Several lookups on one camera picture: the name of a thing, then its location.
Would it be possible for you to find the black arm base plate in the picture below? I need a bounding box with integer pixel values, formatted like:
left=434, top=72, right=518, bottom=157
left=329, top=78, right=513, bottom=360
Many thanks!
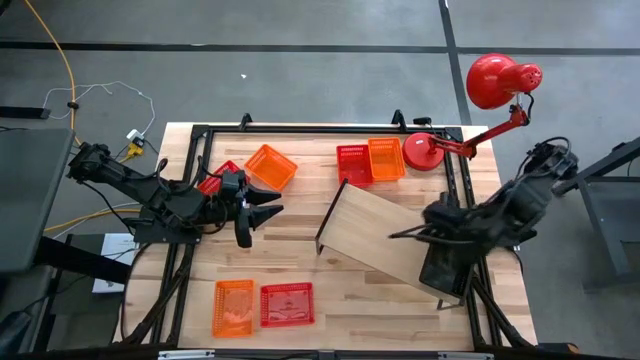
left=132, top=218, right=207, bottom=246

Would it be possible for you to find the red desk lamp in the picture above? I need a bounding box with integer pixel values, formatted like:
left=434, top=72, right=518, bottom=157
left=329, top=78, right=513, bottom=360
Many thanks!
left=401, top=52, right=545, bottom=173

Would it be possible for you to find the black floor bar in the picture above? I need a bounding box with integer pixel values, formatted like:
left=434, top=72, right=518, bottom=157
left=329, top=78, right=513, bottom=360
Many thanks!
left=0, top=105, right=52, bottom=121

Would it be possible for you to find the red plastic slotted basket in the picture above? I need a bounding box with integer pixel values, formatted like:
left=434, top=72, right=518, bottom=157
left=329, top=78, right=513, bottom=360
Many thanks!
left=335, top=143, right=375, bottom=190
left=259, top=281, right=317, bottom=329
left=196, top=159, right=251, bottom=198

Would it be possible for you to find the white paper sheet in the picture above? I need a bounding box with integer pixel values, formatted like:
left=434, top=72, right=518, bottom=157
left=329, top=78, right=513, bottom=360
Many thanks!
left=91, top=232, right=140, bottom=295

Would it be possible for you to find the grey side table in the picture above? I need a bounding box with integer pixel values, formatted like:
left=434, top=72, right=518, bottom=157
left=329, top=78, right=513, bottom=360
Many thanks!
left=0, top=127, right=77, bottom=275

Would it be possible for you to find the grey metal stand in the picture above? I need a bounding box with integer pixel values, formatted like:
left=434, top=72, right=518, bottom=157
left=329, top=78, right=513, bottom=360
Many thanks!
left=549, top=134, right=640, bottom=292

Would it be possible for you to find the black metal table frame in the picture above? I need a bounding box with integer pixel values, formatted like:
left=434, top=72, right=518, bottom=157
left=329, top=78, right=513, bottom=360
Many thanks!
left=112, top=108, right=540, bottom=357

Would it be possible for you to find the thin white cable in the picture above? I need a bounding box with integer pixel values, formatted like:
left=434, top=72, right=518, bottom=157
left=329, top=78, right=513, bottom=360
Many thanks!
left=41, top=80, right=158, bottom=139

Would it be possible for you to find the orange plastic slotted basket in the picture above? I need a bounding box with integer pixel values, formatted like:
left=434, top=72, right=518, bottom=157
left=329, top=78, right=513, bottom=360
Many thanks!
left=211, top=278, right=257, bottom=340
left=243, top=143, right=300, bottom=193
left=366, top=136, right=408, bottom=183

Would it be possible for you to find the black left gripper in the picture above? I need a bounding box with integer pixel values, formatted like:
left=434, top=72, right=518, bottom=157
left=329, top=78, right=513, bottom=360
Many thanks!
left=208, top=168, right=285, bottom=250

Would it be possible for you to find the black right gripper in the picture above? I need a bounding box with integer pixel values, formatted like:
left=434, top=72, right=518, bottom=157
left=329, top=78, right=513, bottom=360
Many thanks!
left=388, top=192, right=477, bottom=248

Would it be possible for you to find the yellow cable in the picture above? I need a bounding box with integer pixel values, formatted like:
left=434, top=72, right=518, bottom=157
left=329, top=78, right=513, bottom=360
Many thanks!
left=22, top=0, right=147, bottom=164
left=43, top=202, right=142, bottom=234

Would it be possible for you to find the black plastic slotted basket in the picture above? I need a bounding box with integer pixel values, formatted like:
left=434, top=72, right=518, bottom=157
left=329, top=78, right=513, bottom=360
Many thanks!
left=417, top=238, right=477, bottom=303

